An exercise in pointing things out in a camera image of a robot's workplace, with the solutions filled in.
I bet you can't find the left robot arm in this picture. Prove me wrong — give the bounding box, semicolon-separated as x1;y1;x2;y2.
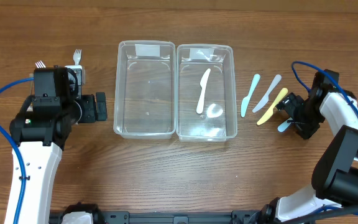
4;95;68;224

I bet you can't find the clear plastic container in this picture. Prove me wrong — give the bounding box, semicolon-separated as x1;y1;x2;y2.
113;40;176;139
176;44;237;142

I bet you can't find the left blue cable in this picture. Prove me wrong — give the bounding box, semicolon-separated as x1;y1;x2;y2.
0;76;35;224

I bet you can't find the white flat plastic fork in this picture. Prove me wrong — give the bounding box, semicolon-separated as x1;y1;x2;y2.
35;60;46;68

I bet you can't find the clear left plastic container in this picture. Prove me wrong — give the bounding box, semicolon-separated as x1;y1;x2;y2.
113;40;176;139

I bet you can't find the white rounded plastic fork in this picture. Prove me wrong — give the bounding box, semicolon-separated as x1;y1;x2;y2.
73;49;82;65

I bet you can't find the blue cable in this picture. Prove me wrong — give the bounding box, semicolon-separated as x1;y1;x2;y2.
0;76;35;224
291;60;358;217

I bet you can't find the light blue plastic knife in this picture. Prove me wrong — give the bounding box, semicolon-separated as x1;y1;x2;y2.
277;119;292;133

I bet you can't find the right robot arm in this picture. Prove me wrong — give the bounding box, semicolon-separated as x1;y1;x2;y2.
263;88;358;223

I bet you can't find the white plastic knife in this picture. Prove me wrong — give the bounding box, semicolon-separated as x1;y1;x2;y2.
196;68;211;114

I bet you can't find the clear right plastic container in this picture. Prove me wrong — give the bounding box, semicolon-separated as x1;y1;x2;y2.
176;44;237;142

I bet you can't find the pale grey-blue plastic knife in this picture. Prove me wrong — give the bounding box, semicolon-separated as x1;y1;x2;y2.
252;74;282;113

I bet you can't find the mint green plastic knife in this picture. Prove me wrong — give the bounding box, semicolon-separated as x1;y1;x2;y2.
241;73;260;118

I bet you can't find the yellow plastic knife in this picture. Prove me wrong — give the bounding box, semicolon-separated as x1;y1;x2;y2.
256;88;288;126

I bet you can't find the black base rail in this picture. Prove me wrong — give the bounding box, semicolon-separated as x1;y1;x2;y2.
47;203;282;224

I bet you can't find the right blue cable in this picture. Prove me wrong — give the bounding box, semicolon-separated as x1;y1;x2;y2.
291;60;358;217

